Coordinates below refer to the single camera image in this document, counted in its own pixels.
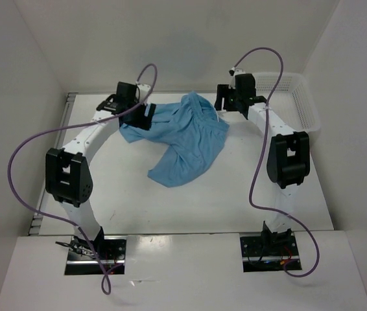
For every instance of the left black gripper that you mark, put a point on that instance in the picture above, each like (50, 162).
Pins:
(144, 122)

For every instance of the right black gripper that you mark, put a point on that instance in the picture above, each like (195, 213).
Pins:
(224, 91)

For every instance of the light blue shorts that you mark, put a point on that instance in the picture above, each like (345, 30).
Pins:
(194, 134)

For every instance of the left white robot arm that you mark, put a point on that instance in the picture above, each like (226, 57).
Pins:
(67, 175)

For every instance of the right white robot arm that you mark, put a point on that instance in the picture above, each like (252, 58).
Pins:
(285, 153)

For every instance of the white plastic basket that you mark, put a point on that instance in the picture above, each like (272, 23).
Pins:
(290, 100)

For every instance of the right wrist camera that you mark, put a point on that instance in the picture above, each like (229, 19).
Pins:
(236, 71)

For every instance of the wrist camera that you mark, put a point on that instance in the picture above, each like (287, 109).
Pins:
(236, 71)
(143, 92)

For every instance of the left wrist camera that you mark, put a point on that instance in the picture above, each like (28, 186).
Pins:
(143, 92)

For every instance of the aluminium table edge rail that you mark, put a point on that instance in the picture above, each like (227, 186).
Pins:
(53, 168)

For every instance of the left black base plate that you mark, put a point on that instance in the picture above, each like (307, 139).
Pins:
(81, 261)

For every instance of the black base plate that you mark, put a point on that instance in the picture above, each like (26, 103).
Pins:
(81, 261)
(257, 256)

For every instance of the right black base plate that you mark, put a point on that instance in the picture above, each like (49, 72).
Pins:
(257, 256)

